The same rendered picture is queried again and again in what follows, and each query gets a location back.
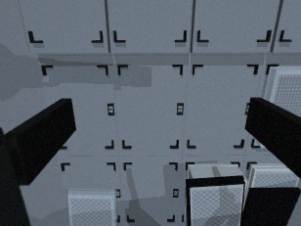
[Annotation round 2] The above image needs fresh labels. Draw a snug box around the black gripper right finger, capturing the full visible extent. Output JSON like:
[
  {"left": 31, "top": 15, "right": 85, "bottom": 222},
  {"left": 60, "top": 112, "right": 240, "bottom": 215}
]
[{"left": 244, "top": 98, "right": 301, "bottom": 179}]

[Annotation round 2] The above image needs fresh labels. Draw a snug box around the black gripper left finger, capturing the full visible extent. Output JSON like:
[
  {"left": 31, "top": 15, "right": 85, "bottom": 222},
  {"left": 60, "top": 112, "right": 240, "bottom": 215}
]
[{"left": 0, "top": 99, "right": 76, "bottom": 226}]

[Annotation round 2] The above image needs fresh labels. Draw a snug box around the grey deck plate with bays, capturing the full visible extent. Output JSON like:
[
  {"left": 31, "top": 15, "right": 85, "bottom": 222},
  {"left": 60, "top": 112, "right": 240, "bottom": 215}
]
[{"left": 0, "top": 0, "right": 301, "bottom": 226}]

